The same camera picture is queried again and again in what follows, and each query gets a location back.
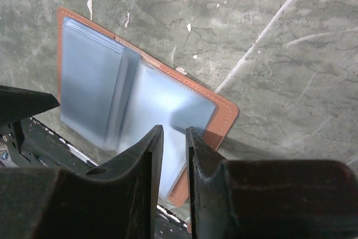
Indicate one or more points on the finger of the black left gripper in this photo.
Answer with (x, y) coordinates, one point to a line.
(18, 104)

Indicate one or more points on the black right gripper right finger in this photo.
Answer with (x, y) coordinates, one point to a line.
(268, 198)

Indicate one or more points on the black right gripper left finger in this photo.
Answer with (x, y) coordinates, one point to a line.
(117, 199)

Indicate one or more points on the tan leather card holder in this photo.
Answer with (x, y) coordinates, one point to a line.
(112, 93)

